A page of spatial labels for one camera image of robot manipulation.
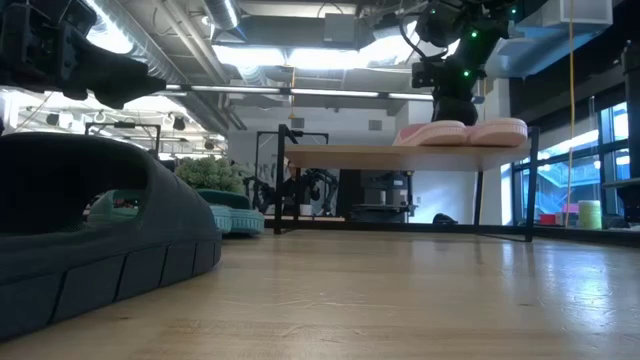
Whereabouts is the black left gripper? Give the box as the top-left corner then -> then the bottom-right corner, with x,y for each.
0,0 -> 168,110

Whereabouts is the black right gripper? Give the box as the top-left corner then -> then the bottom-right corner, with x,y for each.
431,42 -> 489,127

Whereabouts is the pink rubber slide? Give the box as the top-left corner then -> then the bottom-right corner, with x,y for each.
391,119 -> 470,148
466,117 -> 529,148

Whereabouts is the dark grey rubber slide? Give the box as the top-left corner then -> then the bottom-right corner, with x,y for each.
0,131 -> 223,342

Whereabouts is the black equipment rack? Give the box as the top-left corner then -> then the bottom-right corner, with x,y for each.
338,169 -> 417,224

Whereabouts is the long linear ceiling light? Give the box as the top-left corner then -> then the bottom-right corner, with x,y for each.
164,83 -> 435,103

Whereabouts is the green plant in white pot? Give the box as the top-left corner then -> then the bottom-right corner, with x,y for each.
174,155 -> 249,197

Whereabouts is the grey ceiling unit box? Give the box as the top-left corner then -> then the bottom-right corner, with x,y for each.
323,12 -> 361,44

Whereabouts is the yellow-green cylinder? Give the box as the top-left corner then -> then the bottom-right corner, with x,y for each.
578,199 -> 603,231

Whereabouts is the person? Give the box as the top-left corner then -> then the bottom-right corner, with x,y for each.
280,160 -> 302,217

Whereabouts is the black background station frame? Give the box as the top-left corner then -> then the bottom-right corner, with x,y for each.
83,121 -> 163,161
254,129 -> 331,221

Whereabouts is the wooden shelf black metal frame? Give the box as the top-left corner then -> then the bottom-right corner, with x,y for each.
272,123 -> 541,244

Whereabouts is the round silver air duct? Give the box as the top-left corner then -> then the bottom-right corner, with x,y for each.
202,0 -> 242,32

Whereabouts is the black upright post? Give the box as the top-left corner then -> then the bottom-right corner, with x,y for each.
621,40 -> 640,224

